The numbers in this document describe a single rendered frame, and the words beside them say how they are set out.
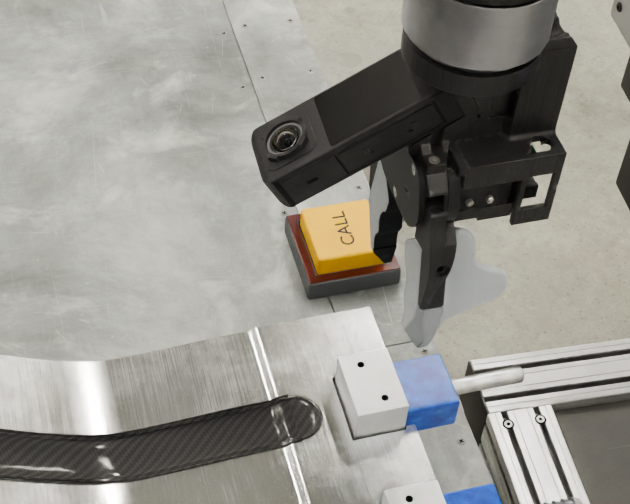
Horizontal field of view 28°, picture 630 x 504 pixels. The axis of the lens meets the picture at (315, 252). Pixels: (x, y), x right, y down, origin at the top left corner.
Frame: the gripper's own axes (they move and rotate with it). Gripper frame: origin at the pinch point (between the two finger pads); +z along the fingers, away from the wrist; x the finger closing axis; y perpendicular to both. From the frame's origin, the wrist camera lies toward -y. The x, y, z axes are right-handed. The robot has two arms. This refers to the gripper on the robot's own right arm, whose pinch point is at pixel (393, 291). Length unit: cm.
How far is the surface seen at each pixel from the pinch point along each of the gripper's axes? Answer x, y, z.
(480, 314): 70, 48, 101
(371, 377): 0.3, -0.5, 9.3
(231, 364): 5.6, -9.0, 12.3
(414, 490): -8.7, -0.4, 9.3
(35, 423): 2.7, -22.9, 10.8
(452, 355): 63, 41, 101
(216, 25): 54, 0, 21
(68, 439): 1.5, -20.9, 11.6
